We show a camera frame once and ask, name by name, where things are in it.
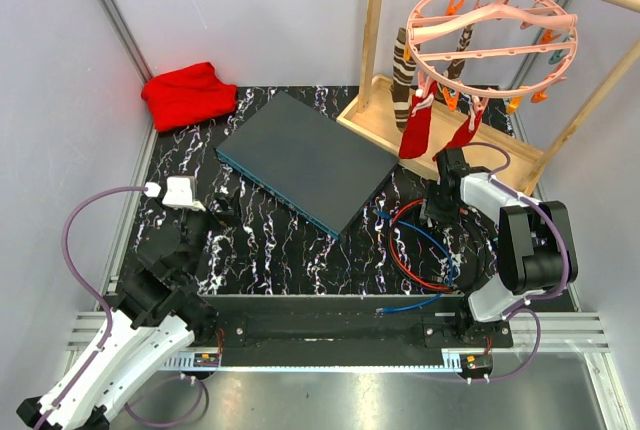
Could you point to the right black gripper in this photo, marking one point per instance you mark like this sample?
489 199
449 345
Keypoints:
450 217

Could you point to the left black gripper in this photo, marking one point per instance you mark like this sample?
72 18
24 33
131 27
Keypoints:
231 206

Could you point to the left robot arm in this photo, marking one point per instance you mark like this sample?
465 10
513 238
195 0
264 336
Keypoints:
154 313

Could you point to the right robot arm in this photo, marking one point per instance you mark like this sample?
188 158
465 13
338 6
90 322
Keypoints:
535 251

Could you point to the red sock left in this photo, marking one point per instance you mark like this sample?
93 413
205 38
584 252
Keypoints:
415 137

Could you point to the red sock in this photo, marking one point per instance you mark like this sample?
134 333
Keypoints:
463 135
415 137

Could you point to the red sock right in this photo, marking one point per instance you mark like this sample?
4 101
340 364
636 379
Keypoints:
463 135

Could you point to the red folded cloth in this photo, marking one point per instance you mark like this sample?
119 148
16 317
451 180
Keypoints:
188 96

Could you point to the brown striped sock back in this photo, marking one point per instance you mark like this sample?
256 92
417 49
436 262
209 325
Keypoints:
455 68

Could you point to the brown striped sock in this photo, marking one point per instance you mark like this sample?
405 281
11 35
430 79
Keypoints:
403 72
455 68

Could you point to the brown striped sock front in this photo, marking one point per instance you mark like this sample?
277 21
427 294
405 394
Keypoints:
403 72

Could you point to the pink round clip hanger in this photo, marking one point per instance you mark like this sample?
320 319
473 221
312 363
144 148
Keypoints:
505 33

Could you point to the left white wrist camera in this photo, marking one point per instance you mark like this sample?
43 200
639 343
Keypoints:
181 194

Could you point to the wooden drying rack frame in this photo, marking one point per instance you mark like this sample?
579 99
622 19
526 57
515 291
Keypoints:
370 113

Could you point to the dark blue network switch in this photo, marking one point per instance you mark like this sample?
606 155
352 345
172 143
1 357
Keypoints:
319 168

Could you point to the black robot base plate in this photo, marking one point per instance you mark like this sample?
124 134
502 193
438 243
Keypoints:
345 333

